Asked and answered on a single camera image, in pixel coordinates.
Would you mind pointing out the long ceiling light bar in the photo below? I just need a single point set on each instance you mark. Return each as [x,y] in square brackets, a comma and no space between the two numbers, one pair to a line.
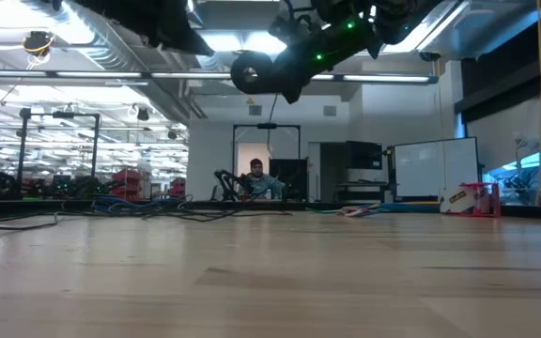
[97,74]

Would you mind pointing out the white whiteboard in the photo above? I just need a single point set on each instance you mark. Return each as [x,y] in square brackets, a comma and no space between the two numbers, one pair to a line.
[435,166]

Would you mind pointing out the black equipment cart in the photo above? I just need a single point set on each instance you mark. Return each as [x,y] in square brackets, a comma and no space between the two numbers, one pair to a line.
[363,157]

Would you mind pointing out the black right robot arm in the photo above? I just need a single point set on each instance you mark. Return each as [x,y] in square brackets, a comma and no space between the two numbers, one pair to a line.
[406,16]

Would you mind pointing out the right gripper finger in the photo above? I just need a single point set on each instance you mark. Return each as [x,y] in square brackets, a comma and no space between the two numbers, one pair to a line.
[303,66]

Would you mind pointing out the red tape dispenser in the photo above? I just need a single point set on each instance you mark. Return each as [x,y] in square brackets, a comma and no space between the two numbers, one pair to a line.
[468,199]

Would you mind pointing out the black plastic spool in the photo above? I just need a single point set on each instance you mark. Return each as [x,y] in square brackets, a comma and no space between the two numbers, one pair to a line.
[240,87]

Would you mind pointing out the black gantry frame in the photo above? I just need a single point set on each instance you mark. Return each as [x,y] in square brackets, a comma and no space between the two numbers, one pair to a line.
[294,126]
[24,150]

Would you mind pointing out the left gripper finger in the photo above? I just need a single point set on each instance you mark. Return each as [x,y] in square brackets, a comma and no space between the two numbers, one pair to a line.
[186,40]

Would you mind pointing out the person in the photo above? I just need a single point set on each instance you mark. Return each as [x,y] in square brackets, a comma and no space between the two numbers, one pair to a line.
[261,183]

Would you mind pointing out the silver ventilation duct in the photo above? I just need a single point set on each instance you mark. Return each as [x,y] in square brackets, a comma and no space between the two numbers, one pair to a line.
[111,51]

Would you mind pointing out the red storage bins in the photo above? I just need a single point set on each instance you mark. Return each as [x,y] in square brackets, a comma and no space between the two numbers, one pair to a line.
[127,183]
[178,186]

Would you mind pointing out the black ceiling spotlight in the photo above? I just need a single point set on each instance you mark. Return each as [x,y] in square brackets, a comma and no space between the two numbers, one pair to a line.
[172,134]
[143,114]

